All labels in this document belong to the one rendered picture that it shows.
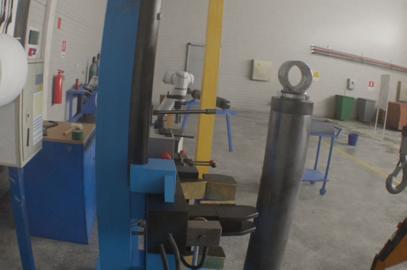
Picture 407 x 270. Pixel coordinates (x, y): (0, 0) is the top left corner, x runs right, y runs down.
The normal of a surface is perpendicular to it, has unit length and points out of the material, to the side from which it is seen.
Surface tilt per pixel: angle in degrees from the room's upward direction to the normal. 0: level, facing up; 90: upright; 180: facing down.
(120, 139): 90
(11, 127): 90
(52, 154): 90
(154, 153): 90
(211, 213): 0
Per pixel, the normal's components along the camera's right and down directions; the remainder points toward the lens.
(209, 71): 0.14, 0.16
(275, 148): -0.73, 0.04
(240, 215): 0.09, -0.98
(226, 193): -0.12, 0.14
